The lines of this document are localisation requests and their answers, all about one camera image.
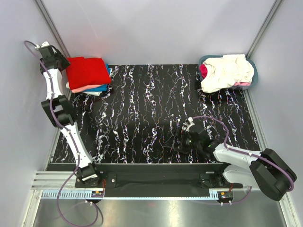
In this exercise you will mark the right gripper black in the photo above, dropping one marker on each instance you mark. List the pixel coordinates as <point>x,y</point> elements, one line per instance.
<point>179,148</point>

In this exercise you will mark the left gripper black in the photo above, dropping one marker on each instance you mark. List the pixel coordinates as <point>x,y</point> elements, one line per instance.
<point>65,63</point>

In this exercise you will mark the red t shirt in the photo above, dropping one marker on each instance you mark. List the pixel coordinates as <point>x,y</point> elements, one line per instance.
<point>86,71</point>

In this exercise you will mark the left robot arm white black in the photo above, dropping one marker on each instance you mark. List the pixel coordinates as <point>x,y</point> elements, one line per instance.
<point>61,113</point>

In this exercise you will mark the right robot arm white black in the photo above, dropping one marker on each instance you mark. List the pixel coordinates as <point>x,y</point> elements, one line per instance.
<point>264,170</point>

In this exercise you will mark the folded pink t shirt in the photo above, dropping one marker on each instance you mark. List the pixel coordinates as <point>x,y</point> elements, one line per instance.
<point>87,87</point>

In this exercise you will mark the black marbled table mat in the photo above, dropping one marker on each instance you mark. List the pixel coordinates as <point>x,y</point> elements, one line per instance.
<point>146,103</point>

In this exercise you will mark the folded white t shirt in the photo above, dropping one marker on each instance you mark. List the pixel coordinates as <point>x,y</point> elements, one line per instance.
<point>91,91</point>

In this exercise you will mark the folded blue t shirt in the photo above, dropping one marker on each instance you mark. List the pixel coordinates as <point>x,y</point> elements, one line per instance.
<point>109,70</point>

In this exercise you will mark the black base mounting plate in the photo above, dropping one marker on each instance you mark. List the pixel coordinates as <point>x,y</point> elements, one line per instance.
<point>212,173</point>

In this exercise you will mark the magenta garment in basket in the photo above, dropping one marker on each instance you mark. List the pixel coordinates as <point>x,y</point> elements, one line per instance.
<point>203,71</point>

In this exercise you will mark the cream crumpled t shirt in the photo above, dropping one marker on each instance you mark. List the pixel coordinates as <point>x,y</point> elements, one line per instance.
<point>227,73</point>

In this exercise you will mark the pink garment in basket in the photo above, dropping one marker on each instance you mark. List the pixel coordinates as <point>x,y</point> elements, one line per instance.
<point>242,84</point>

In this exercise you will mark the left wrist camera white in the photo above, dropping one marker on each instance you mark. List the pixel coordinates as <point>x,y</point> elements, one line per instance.
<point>44,44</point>

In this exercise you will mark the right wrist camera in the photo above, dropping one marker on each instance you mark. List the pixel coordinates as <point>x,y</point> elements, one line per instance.
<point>189,122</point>

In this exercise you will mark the left aluminium corner post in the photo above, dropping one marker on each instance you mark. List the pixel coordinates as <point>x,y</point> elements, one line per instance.
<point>51,26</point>

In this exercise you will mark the aluminium corner post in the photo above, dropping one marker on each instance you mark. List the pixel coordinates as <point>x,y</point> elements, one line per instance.
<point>51,26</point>
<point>265,25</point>

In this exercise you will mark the slotted cable duct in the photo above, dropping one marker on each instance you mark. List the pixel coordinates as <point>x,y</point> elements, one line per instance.
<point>98,195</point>

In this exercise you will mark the aluminium frame rail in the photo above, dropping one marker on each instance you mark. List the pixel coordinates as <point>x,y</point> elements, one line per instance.
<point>54,180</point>

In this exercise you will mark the right aluminium corner post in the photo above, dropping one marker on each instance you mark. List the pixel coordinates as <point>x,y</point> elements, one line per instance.
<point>265,25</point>

